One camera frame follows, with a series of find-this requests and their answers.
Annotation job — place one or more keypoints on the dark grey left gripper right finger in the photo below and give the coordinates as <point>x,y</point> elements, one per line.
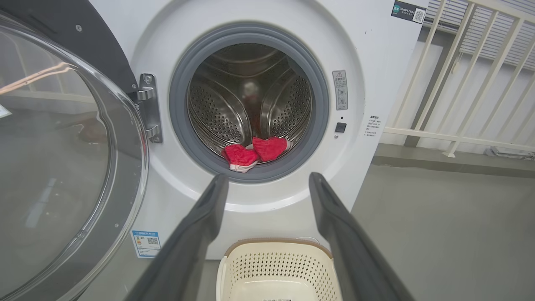
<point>355,259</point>

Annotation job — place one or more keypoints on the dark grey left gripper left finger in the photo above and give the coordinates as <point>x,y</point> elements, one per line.
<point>184,255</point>

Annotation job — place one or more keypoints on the red and white garment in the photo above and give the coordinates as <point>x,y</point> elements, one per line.
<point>240,154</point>

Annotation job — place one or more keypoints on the black round washer door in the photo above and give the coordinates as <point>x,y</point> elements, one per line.
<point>50,167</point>

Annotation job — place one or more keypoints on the cream perforated laundry basket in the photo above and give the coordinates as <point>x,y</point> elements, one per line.
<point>276,271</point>

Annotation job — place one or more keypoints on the white front-load washing machine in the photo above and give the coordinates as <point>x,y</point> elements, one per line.
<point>355,167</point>

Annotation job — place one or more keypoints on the grey rubber door gasket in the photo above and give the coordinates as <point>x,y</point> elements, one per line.
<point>177,125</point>

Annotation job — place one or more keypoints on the black door latch socket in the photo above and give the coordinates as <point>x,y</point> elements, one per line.
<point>340,127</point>

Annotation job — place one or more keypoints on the steel perforated washer drum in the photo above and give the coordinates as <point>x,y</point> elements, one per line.
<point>225,113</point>

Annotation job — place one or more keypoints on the metal door hinge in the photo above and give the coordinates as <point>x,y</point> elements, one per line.
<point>149,108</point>

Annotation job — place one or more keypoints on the blue energy label sticker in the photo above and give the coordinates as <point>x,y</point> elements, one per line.
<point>146,243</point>

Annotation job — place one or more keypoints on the small printed text sticker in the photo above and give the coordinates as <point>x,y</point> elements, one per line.
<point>373,125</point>

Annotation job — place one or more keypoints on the white metal railing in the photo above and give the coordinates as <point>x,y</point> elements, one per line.
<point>459,137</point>

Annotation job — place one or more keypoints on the grey warning label sticker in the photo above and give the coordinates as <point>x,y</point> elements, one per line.
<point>340,90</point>

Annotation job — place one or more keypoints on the black QR code sticker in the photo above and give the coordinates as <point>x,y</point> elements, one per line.
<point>407,11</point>

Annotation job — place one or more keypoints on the grey window blind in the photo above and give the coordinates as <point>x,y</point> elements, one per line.
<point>480,37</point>

